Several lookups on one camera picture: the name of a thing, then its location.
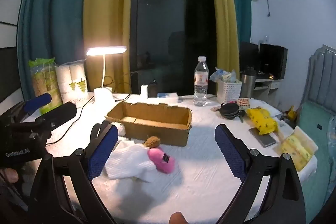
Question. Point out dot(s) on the steel tumbler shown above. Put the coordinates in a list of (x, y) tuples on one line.
[(248, 85)]

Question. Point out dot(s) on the person's right hand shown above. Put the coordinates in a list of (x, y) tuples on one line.
[(178, 218)]

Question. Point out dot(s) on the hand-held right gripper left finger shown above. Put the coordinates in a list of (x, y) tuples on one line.
[(102, 150)]

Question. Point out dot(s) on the white paper cup pack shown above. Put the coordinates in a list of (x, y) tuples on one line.
[(71, 77)]

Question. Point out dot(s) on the green wrapped paper cup pack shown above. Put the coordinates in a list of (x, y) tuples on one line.
[(42, 77)]

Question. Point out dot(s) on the pale tissue pack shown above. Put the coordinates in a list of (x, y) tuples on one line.
[(305, 138)]

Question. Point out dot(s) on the white power strip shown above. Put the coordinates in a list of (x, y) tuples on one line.
[(168, 96)]

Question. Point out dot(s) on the yellow tissue pack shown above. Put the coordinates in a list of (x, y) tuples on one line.
[(295, 153)]

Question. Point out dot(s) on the wooden key tag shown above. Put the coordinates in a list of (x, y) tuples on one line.
[(215, 108)]

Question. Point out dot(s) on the green yellow snack packet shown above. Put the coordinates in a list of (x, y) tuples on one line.
[(231, 77)]

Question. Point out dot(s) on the black dotted glove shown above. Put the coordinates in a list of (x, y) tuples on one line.
[(97, 129)]

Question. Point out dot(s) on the white desk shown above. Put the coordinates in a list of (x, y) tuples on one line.
[(267, 87)]

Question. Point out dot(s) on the clear water bottle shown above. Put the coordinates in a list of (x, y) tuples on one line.
[(200, 87)]

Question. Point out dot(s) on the checkered small box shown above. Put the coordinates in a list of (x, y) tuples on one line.
[(242, 103)]

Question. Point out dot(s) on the yellow curtain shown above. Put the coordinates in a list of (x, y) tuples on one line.
[(223, 16), (105, 3)]

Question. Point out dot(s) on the white paper sheet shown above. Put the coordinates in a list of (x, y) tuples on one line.
[(273, 109)]

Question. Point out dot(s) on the white charger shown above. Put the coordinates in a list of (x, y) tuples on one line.
[(145, 90)]

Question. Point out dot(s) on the cardboard box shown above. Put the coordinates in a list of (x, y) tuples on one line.
[(157, 134)]

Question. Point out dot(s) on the black power adapter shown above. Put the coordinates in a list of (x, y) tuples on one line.
[(152, 88)]

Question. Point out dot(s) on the person's left hand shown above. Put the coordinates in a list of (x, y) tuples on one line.
[(9, 175)]

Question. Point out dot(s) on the white textured tablecloth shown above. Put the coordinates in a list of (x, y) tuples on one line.
[(204, 174)]

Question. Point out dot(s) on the pink plush toy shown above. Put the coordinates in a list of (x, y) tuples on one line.
[(160, 161)]

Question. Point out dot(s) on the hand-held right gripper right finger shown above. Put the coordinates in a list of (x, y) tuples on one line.
[(231, 153)]

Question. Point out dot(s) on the blue snack packet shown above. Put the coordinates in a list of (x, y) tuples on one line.
[(216, 75)]

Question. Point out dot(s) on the grey ribbed panel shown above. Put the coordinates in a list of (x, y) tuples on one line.
[(320, 74)]

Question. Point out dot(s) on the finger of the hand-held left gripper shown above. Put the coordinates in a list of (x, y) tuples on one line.
[(38, 103), (60, 112)]

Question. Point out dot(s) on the dark glass window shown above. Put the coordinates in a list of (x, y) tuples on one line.
[(162, 16)]

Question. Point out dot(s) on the black round zipper pouch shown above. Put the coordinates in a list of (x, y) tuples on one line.
[(231, 109)]

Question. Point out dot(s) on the white desk lamp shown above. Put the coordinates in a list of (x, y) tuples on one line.
[(105, 50)]

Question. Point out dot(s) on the yellow plastic bag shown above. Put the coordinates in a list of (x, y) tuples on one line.
[(262, 120)]

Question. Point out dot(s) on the metal key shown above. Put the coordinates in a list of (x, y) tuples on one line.
[(241, 117)]

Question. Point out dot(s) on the white plastic basket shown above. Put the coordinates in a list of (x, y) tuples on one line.
[(228, 92)]

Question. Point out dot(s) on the black monitor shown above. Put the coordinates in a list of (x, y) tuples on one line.
[(249, 56), (271, 61)]

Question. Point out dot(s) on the small yellow object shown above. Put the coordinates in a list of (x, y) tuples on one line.
[(291, 112)]

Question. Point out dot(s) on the grey smartphone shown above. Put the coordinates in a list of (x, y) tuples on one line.
[(263, 140)]

